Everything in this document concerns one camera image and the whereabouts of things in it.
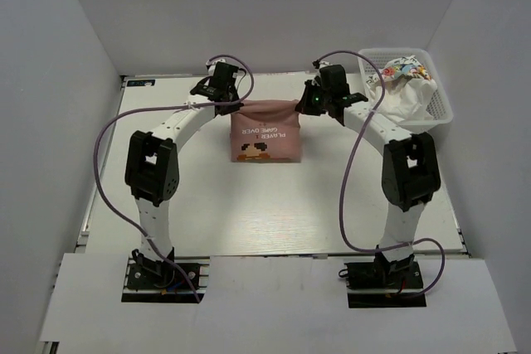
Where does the white plastic basket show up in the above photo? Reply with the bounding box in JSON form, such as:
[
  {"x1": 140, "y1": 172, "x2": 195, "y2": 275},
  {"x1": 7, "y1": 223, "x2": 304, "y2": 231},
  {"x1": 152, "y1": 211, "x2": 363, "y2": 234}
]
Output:
[{"x1": 358, "y1": 47, "x2": 453, "y2": 133}]

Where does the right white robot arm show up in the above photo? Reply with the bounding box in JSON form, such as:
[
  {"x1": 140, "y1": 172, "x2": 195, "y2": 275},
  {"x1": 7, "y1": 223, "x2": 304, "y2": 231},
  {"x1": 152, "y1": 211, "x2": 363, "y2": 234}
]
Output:
[{"x1": 295, "y1": 61, "x2": 441, "y2": 287}]

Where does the white t shirt black print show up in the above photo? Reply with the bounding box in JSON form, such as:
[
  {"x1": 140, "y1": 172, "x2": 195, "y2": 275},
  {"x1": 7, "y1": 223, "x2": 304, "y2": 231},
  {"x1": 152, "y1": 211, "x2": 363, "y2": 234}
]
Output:
[{"x1": 377, "y1": 77, "x2": 437, "y2": 124}]

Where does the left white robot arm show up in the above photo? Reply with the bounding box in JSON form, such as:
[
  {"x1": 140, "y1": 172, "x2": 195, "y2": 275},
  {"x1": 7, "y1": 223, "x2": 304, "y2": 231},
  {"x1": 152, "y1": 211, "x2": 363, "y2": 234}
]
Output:
[{"x1": 124, "y1": 59, "x2": 242, "y2": 287}]

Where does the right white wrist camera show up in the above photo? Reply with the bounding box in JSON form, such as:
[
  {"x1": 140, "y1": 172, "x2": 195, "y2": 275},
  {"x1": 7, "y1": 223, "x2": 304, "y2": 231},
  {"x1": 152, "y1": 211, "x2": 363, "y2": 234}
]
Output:
[{"x1": 312, "y1": 60, "x2": 332, "y2": 71}]

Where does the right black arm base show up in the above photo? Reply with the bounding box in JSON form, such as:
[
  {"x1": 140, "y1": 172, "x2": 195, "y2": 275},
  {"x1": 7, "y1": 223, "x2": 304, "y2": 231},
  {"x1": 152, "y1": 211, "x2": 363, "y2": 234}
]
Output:
[{"x1": 338, "y1": 261, "x2": 426, "y2": 309}]

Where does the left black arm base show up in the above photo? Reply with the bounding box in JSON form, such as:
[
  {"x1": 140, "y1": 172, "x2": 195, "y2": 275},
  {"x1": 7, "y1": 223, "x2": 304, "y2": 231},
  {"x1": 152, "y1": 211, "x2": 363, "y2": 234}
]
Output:
[{"x1": 121, "y1": 258, "x2": 210, "y2": 304}]

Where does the pink t shirt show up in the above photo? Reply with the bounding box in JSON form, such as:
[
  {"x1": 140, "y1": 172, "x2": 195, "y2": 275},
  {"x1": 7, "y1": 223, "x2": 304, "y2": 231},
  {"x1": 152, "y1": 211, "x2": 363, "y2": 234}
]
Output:
[{"x1": 230, "y1": 99, "x2": 302, "y2": 162}]

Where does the blue label sticker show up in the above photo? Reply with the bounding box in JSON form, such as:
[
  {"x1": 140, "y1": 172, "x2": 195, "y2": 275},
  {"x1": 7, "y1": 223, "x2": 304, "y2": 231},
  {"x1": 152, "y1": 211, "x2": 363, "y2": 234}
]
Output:
[{"x1": 126, "y1": 79, "x2": 156, "y2": 87}]

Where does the white colourful print t shirt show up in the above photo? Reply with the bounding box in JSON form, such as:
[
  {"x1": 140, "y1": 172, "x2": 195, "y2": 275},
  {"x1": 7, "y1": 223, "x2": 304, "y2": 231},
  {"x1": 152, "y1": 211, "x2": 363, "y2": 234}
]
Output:
[{"x1": 364, "y1": 56, "x2": 434, "y2": 89}]

